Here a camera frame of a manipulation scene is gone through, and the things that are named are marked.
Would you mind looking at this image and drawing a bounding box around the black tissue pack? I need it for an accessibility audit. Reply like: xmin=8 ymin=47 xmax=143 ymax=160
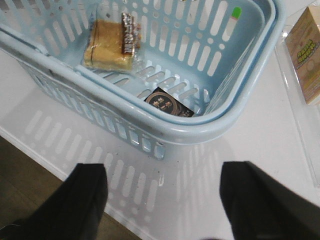
xmin=144 ymin=87 xmax=195 ymax=118

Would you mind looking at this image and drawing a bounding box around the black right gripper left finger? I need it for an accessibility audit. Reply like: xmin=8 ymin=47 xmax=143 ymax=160
xmin=0 ymin=163 xmax=108 ymax=240

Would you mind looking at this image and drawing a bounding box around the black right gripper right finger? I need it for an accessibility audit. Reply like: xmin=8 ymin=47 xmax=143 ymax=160
xmin=219 ymin=161 xmax=320 ymax=240

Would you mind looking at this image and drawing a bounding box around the light blue plastic basket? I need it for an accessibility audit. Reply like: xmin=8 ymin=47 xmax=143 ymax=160
xmin=0 ymin=0 xmax=286 ymax=159

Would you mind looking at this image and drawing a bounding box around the beige tissue box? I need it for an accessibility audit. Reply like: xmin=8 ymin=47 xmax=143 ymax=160
xmin=285 ymin=5 xmax=320 ymax=106

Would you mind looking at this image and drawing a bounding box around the bread slice package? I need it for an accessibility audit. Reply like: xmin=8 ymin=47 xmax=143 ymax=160
xmin=82 ymin=12 xmax=145 ymax=73

